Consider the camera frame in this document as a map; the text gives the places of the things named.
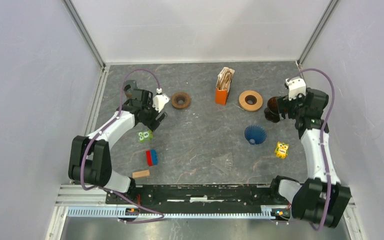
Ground dark wooden ring holder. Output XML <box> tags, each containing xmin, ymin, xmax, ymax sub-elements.
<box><xmin>171</xmin><ymin>92</ymin><xmax>191</xmax><ymax>110</ymax></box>

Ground red blue lego brick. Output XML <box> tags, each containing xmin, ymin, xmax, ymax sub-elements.
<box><xmin>146</xmin><ymin>149</ymin><xmax>159</xmax><ymax>167</ymax></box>

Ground purple cable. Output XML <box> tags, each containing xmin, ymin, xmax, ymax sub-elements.
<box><xmin>79</xmin><ymin>68</ymin><xmax>165</xmax><ymax>225</ymax></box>
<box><xmin>274</xmin><ymin>68</ymin><xmax>335</xmax><ymax>232</ymax></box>

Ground brown paper filters stack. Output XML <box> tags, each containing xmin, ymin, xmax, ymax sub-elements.
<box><xmin>216</xmin><ymin>67</ymin><xmax>235</xmax><ymax>91</ymax></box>

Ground yellow owl toy block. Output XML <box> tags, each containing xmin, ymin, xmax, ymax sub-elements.
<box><xmin>274</xmin><ymin>141</ymin><xmax>289</xmax><ymax>159</ymax></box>

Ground green owl toy block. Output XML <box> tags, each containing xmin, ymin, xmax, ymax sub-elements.
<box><xmin>137</xmin><ymin>129</ymin><xmax>153</xmax><ymax>143</ymax></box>

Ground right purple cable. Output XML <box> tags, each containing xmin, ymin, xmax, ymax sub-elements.
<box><xmin>274</xmin><ymin>68</ymin><xmax>335</xmax><ymax>232</ymax></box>

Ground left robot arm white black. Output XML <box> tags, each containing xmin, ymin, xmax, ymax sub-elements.
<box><xmin>68</xmin><ymin>88</ymin><xmax>170</xmax><ymax>204</ymax></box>

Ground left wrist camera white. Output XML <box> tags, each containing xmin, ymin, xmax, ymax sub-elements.
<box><xmin>152</xmin><ymin>93</ymin><xmax>171</xmax><ymax>113</ymax></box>

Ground long wooden block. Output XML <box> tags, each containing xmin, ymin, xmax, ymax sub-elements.
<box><xmin>132</xmin><ymin>169</ymin><xmax>151</xmax><ymax>179</ymax></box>

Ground light wooden ring holder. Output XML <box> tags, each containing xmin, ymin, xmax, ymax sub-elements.
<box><xmin>238</xmin><ymin>90</ymin><xmax>264</xmax><ymax>112</ymax></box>

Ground aluminium frame rail front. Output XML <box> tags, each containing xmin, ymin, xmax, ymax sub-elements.
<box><xmin>44</xmin><ymin>184</ymin><xmax>367</xmax><ymax>240</ymax></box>

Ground blue ribbed cone dripper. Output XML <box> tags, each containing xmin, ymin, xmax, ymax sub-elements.
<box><xmin>244</xmin><ymin>125</ymin><xmax>267</xmax><ymax>145</ymax></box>

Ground grey glass carafe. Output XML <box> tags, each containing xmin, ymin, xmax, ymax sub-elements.
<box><xmin>122</xmin><ymin>79</ymin><xmax>138</xmax><ymax>99</ymax></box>

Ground clear glass dripper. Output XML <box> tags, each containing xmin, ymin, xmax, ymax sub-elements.
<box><xmin>211</xmin><ymin>152</ymin><xmax>234</xmax><ymax>175</ymax></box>

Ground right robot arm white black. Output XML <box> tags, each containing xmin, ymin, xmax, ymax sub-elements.
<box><xmin>268</xmin><ymin>87</ymin><xmax>352</xmax><ymax>228</ymax></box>

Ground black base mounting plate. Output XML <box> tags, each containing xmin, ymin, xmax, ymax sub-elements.
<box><xmin>105</xmin><ymin>183</ymin><xmax>292</xmax><ymax>216</ymax></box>

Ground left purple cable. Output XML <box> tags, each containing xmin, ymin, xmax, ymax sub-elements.
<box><xmin>79</xmin><ymin>68</ymin><xmax>165</xmax><ymax>225</ymax></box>

